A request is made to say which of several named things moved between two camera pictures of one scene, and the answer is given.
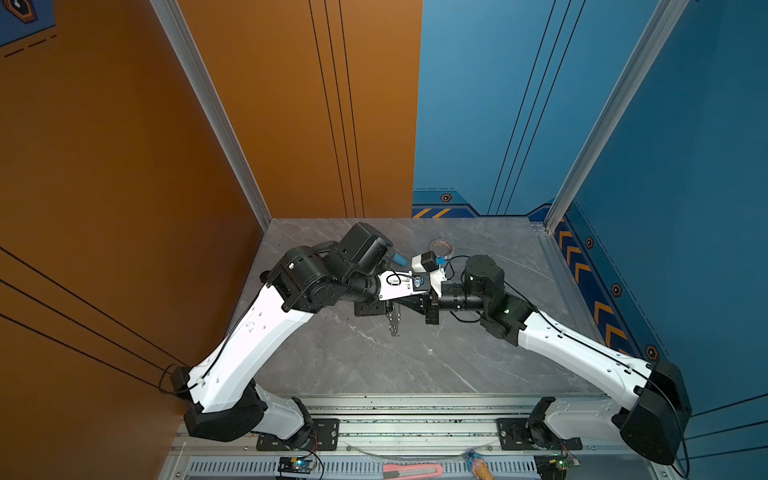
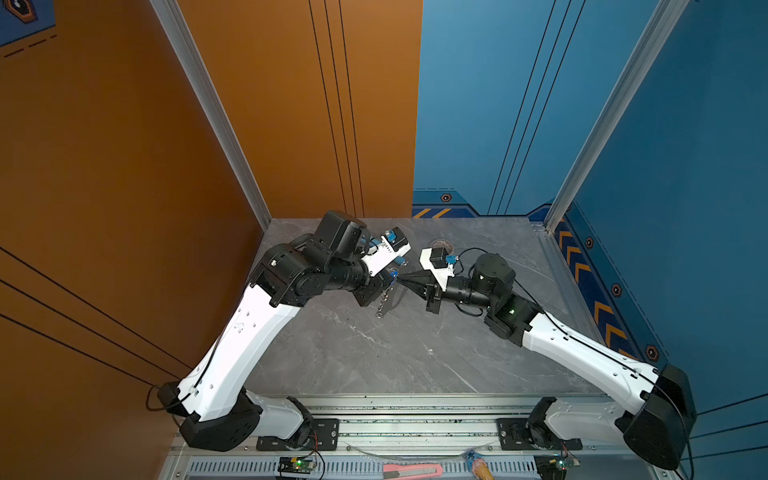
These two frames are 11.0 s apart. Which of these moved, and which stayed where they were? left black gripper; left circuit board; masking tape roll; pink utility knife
Moved: left black gripper
Stayed: masking tape roll; pink utility knife; left circuit board
